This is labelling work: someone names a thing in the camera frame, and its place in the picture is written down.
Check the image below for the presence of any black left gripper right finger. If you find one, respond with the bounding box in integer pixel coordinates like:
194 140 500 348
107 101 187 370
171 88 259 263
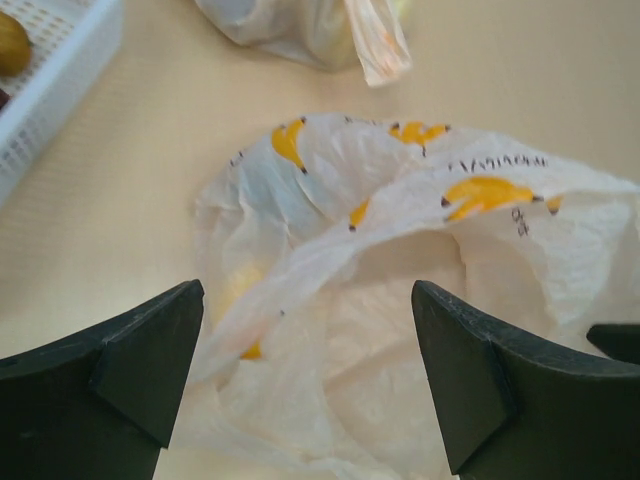
411 281 639 479

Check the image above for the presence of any white plastic mesh basket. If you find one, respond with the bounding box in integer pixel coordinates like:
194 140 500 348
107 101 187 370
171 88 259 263
1 0 124 202

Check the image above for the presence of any red apple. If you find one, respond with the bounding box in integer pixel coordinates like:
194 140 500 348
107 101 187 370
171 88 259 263
0 89 11 109

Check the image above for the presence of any knotted plastic bag far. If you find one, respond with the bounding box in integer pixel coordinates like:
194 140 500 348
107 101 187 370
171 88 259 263
196 0 412 87

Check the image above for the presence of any brown kiwi fruit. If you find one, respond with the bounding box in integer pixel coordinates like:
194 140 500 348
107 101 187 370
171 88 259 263
0 12 32 77

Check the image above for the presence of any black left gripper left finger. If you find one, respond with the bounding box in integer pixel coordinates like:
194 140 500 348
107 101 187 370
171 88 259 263
1 280 204 479

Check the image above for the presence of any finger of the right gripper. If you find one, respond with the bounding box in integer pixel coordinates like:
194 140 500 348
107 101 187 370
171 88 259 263
586 324 640 365

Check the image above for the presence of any translucent plastic bag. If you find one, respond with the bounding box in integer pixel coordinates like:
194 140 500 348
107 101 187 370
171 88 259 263
174 113 639 479

